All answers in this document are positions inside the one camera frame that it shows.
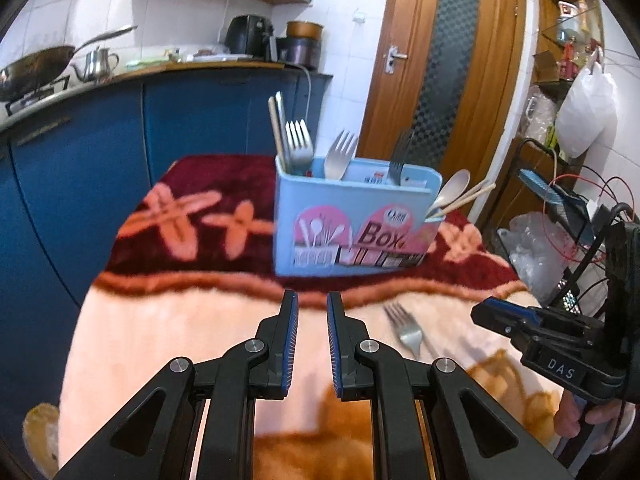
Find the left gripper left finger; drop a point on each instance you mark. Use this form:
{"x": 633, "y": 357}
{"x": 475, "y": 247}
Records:
{"x": 196, "y": 413}

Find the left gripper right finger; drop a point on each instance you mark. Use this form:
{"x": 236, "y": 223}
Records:
{"x": 429, "y": 421}

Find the beige chopstick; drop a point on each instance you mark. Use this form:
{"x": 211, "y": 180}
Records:
{"x": 468, "y": 197}

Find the pale pink chopstick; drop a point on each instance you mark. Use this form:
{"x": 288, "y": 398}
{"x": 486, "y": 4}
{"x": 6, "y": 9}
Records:
{"x": 462, "y": 194}

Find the beige plastic spoon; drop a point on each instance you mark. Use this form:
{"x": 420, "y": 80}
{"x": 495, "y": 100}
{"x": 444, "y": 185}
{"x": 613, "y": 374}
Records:
{"x": 458, "y": 182}

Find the blue utensil holder box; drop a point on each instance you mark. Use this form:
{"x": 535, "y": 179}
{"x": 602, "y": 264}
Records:
{"x": 363, "y": 224}

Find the beige plastic fork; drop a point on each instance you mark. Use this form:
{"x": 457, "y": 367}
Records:
{"x": 339, "y": 155}

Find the wooden chopstick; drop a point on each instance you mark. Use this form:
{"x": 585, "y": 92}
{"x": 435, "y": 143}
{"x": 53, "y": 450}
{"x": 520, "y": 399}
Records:
{"x": 277, "y": 133}

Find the slim steel utensil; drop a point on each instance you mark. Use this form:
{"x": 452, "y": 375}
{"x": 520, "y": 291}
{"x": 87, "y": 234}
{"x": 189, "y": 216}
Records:
{"x": 280, "y": 110}

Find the blue lower kitchen cabinets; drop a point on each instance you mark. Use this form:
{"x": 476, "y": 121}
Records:
{"x": 73, "y": 167}

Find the person right hand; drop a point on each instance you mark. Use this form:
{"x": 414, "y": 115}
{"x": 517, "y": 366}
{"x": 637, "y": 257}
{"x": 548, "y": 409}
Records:
{"x": 616, "y": 419}

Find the clear plastic bags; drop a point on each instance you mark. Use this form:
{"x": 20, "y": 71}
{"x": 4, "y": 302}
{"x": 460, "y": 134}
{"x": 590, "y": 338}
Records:
{"x": 540, "y": 250}

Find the orange red floral blanket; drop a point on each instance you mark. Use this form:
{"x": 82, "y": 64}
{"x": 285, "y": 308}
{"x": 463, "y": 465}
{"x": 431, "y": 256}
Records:
{"x": 190, "y": 274}

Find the black metal trolley rack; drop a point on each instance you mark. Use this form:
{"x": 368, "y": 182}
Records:
{"x": 537, "y": 177}

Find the white plastic bag hanging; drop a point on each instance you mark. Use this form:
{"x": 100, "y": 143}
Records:
{"x": 589, "y": 106}

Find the wooden door with glass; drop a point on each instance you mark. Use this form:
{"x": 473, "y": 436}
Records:
{"x": 445, "y": 71}

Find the steel kettle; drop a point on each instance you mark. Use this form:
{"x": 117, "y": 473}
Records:
{"x": 100, "y": 64}

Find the black wok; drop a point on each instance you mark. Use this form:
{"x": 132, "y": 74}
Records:
{"x": 39, "y": 68}

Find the black air fryer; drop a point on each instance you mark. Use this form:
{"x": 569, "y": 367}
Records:
{"x": 252, "y": 35}

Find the rice cooker with brown pot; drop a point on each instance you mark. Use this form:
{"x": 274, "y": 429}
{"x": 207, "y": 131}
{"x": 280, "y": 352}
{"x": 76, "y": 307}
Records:
{"x": 301, "y": 44}

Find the wooden wall shelf with bottles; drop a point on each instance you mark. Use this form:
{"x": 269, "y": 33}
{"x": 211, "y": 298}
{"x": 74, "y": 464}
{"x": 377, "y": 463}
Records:
{"x": 567, "y": 33}

